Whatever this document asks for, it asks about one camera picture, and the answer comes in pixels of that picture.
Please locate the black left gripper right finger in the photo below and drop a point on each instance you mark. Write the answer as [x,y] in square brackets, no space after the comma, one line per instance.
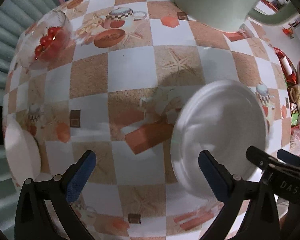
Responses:
[261,220]

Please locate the glass bowl of tomatoes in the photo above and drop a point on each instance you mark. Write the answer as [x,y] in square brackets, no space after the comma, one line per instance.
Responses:
[43,43]

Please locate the green curtain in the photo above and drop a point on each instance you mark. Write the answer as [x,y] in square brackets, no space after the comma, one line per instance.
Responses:
[2,55]

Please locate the green square plate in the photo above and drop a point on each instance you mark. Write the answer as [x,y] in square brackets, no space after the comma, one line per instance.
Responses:
[229,15]

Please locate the white bowl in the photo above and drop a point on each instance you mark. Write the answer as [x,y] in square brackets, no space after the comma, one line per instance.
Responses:
[225,118]
[22,153]

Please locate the checkered patterned tablecloth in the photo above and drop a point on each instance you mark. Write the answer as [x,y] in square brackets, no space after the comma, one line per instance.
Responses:
[117,90]

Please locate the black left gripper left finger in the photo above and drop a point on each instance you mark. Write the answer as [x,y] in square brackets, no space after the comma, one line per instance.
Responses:
[32,219]

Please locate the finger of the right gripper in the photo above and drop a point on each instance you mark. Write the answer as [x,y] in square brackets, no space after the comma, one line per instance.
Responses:
[288,158]
[261,159]

